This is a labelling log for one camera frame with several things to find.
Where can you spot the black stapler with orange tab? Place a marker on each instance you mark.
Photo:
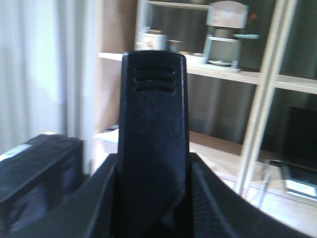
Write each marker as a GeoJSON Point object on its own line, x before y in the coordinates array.
{"type": "Point", "coordinates": [153, 197]}

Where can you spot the toy wooden coffee machine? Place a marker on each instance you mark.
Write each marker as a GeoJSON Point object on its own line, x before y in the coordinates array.
{"type": "Point", "coordinates": [226, 22]}

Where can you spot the black case with label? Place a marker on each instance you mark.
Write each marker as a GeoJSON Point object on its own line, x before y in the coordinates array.
{"type": "Point", "coordinates": [36, 176]}

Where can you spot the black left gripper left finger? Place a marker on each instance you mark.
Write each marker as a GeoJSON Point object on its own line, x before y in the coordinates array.
{"type": "Point", "coordinates": [87, 213]}

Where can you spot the silver laptop with black keyboard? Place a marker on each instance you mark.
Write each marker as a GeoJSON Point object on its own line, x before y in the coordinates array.
{"type": "Point", "coordinates": [298, 161]}

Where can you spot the white toy toaster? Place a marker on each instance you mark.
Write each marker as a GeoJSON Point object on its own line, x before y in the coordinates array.
{"type": "Point", "coordinates": [152, 41]}

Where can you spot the wooden shelf unit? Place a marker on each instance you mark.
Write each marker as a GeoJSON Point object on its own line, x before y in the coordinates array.
{"type": "Point", "coordinates": [275, 48]}

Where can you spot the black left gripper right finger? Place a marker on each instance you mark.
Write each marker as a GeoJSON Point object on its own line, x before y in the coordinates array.
{"type": "Point", "coordinates": [219, 212]}

